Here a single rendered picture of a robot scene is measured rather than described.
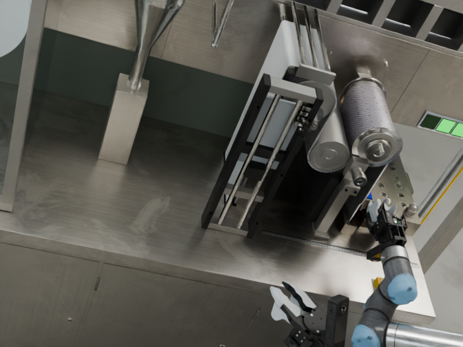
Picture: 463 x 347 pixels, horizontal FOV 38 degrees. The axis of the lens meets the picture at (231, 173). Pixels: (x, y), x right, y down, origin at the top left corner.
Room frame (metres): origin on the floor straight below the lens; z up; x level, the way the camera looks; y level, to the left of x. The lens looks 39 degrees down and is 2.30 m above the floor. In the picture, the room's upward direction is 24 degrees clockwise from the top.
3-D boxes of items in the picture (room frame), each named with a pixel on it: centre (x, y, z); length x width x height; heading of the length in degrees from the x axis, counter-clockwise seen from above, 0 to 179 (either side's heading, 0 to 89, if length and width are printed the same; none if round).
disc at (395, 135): (1.68, -0.36, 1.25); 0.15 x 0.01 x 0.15; 107
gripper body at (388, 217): (1.50, -0.48, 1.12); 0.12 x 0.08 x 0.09; 17
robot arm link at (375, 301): (1.33, -0.52, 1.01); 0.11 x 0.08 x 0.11; 168
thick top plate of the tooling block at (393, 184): (1.89, -0.48, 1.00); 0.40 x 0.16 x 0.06; 17
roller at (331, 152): (1.77, -0.21, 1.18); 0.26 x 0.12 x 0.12; 17
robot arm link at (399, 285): (1.34, -0.53, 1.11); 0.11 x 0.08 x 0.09; 17
